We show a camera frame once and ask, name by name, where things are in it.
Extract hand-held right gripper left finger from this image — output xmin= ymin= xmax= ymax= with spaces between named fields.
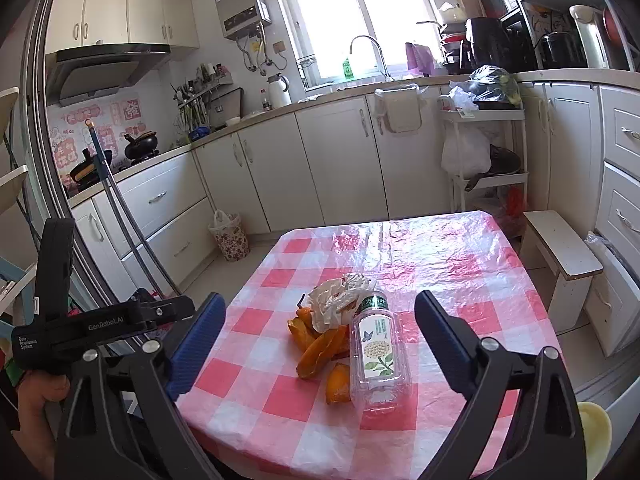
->
xmin=52 ymin=291 xmax=228 ymax=480

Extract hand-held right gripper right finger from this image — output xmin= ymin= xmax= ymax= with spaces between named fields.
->
xmin=414 ymin=289 xmax=587 ymax=480

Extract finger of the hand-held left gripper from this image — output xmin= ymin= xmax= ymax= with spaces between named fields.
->
xmin=127 ymin=290 xmax=197 ymax=326

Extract clear plastic bottle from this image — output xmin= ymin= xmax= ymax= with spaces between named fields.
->
xmin=349 ymin=287 xmax=412 ymax=411

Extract small orange peel piece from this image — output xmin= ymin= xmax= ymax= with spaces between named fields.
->
xmin=326 ymin=362 xmax=352 ymax=405

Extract large white tissue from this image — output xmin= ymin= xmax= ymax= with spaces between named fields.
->
xmin=307 ymin=274 xmax=377 ymax=333

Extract long orange peel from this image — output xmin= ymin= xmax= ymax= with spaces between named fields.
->
xmin=296 ymin=327 xmax=351 ymax=380

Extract yellow bowl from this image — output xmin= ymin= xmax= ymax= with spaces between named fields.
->
xmin=575 ymin=401 xmax=613 ymax=480

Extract person's left hand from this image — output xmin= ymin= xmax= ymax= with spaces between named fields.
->
xmin=17 ymin=374 xmax=71 ymax=476

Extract pink checked plastic tablecloth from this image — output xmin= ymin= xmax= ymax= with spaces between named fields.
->
xmin=177 ymin=210 xmax=556 ymax=478

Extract light blue stool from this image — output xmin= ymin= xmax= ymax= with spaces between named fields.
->
xmin=0 ymin=255 xmax=36 ymax=306

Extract floral waste basket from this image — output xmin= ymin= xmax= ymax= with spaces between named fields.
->
xmin=208 ymin=209 xmax=251 ymax=262

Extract white step stool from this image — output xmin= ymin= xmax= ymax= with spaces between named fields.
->
xmin=520 ymin=210 xmax=605 ymax=333

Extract red plastic bag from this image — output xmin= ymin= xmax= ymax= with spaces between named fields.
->
xmin=495 ymin=187 xmax=526 ymax=233

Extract black frying pan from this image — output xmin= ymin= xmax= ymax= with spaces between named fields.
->
xmin=69 ymin=149 xmax=113 ymax=186

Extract black wok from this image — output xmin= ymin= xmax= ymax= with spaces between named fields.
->
xmin=465 ymin=145 xmax=523 ymax=192

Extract hanging white plastic bag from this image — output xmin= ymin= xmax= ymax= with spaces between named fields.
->
xmin=441 ymin=122 xmax=492 ymax=176

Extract cream base cabinets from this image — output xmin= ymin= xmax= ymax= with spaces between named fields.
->
xmin=67 ymin=75 xmax=601 ymax=301

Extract cream drawer unit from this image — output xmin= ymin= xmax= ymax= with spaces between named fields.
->
xmin=582 ymin=85 xmax=640 ymax=358

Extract white door-hung bin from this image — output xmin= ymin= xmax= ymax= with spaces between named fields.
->
xmin=374 ymin=84 xmax=426 ymax=135

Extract white thermos jug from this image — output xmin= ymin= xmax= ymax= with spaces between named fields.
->
xmin=267 ymin=73 xmax=292 ymax=108

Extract white tiered cart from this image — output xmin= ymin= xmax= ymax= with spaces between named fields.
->
xmin=439 ymin=107 xmax=530 ymax=211

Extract cream shelf rack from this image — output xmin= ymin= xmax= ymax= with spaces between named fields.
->
xmin=0 ymin=87 xmax=33 ymax=221

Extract black range hood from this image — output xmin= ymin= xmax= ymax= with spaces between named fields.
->
xmin=45 ymin=44 xmax=171 ymax=106

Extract small white plastic bag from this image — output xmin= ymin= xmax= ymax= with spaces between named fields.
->
xmin=447 ymin=85 xmax=478 ymax=111

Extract black plastic bag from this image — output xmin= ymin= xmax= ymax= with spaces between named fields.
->
xmin=469 ymin=65 xmax=521 ymax=106

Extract stacked cooking pots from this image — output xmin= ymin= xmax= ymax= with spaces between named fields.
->
xmin=440 ymin=22 xmax=471 ymax=73

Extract chrome sink faucet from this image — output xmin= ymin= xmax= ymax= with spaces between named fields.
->
xmin=349 ymin=35 xmax=393 ymax=81

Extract white teapot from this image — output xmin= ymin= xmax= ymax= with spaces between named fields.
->
xmin=437 ymin=2 xmax=468 ymax=23

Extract kitchen window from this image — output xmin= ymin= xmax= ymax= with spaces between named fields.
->
xmin=272 ymin=0 xmax=451 ymax=86

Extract red pot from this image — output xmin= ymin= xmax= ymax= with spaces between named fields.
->
xmin=602 ymin=7 xmax=626 ymax=43

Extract grey broom handle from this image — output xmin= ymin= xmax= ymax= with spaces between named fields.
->
xmin=100 ymin=160 xmax=182 ymax=297

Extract blue mop handle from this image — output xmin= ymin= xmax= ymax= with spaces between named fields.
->
xmin=86 ymin=120 xmax=121 ymax=221

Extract pink wall stickers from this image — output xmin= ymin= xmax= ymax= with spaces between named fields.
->
xmin=47 ymin=95 xmax=143 ymax=186

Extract wall utensil rack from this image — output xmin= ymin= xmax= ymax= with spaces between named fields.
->
xmin=170 ymin=62 xmax=235 ymax=133

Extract grey sliding door frame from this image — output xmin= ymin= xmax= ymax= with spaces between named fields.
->
xmin=22 ymin=0 xmax=96 ymax=311

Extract cream wall cabinets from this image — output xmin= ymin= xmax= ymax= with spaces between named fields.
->
xmin=45 ymin=0 xmax=201 ymax=56

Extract grey wall water heater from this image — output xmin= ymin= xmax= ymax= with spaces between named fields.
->
xmin=213 ymin=0 xmax=272 ymax=40

